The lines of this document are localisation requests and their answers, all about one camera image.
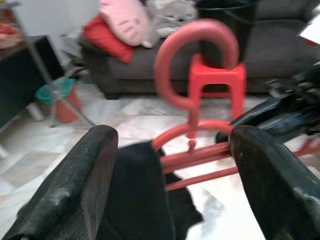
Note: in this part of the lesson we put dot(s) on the plain black garment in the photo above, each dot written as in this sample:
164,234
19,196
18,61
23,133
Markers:
135,187

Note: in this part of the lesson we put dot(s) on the grey cat plush toy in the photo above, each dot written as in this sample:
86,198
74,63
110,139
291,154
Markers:
172,15

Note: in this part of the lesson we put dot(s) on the pink cat face pillow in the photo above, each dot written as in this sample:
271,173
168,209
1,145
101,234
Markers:
125,22

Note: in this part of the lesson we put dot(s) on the dark brown fabric sofa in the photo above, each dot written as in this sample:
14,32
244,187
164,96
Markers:
275,57

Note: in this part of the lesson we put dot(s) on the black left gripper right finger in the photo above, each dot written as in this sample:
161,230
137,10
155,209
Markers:
282,190

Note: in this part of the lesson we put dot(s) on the silver metal clothes rack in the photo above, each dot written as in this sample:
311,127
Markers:
43,73

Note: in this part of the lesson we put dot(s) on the red bin with teal liner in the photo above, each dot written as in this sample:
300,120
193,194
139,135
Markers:
66,110

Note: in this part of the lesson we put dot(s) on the black TV console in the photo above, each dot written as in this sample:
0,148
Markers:
20,82

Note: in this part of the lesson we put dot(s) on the black plastic bucket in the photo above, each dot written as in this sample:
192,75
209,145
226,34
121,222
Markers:
246,32

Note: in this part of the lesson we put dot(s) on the red cushion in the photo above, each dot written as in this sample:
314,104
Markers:
107,42

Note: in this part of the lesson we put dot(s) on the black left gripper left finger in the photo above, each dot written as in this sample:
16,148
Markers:
65,190

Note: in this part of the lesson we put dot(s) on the red plastic clothes hanger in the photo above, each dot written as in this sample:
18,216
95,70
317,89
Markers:
200,26

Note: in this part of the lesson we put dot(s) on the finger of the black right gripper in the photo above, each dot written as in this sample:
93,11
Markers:
270,108
290,123

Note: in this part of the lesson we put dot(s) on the red plastic stool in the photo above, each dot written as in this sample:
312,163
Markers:
212,76

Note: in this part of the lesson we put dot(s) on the red laughing Buddha statue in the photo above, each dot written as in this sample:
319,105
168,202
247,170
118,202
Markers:
6,30

